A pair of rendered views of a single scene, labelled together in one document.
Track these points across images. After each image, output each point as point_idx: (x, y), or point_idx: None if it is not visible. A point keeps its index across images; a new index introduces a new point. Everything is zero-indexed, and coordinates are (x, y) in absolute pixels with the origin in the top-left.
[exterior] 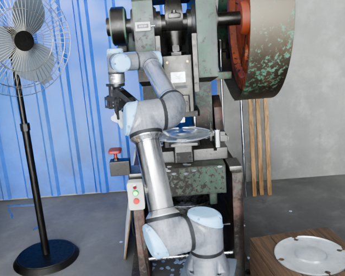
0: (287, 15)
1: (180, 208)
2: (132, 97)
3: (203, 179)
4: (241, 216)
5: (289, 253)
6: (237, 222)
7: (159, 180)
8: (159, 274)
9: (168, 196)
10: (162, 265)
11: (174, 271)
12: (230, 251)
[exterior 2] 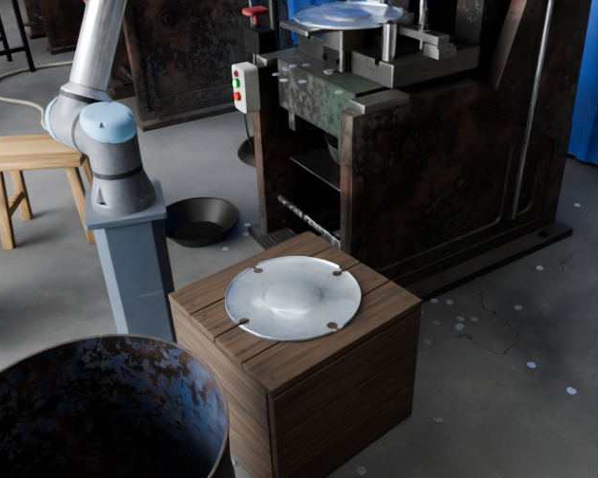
0: None
1: (330, 148)
2: None
3: (330, 107)
4: (349, 198)
5: (283, 275)
6: (344, 206)
7: (81, 43)
8: None
9: (83, 69)
10: (338, 230)
11: (333, 245)
12: None
